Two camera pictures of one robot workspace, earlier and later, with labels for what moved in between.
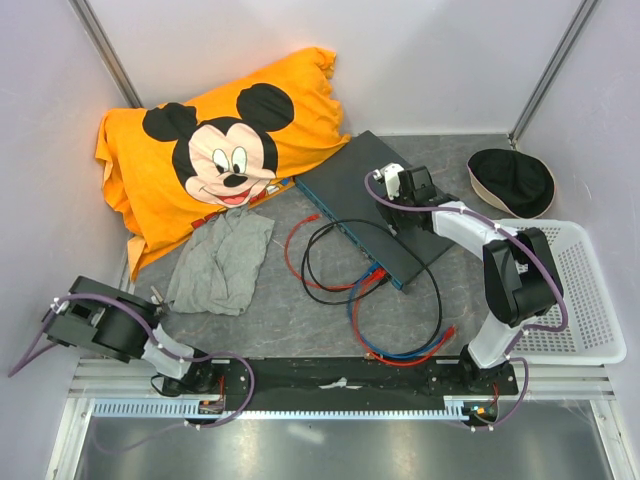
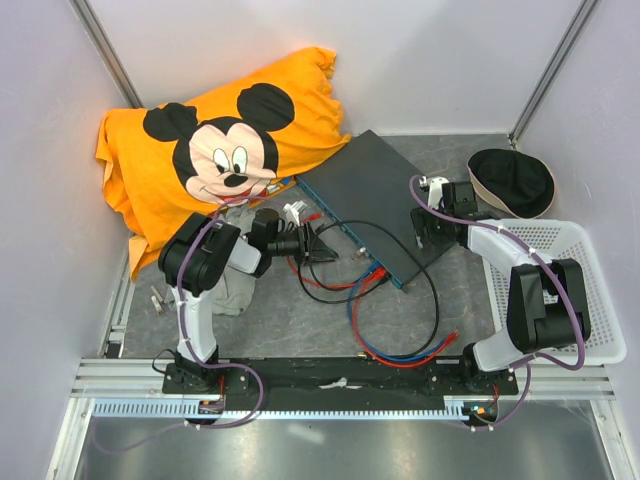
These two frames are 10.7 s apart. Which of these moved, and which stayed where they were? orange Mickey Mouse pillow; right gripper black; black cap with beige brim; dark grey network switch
Moved: right gripper black
Stayed: black cap with beige brim; orange Mickey Mouse pillow; dark grey network switch
